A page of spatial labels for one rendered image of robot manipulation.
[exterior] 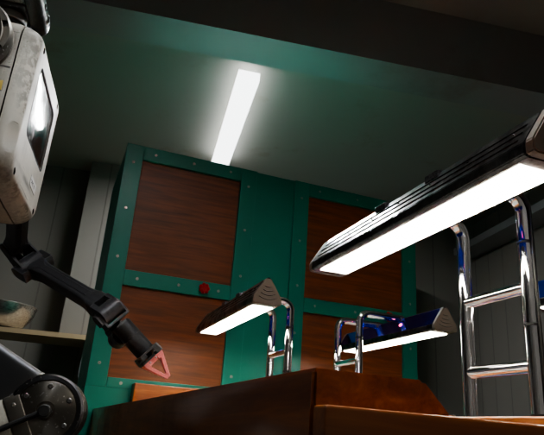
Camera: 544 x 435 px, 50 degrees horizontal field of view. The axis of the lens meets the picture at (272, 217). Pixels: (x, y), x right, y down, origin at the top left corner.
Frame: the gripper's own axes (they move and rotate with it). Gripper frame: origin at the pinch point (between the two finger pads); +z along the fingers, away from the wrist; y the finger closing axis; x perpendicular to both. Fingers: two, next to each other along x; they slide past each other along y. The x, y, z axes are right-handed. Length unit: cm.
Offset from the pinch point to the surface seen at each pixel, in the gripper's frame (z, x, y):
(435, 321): 41, -61, -28
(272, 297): 2.4, -28.2, -29.1
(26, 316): -71, -3, 237
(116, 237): -47, -29, 48
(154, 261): -31, -34, 50
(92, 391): -10, 13, 49
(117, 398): -2.2, 8.8, 48.6
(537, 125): -1, -28, -126
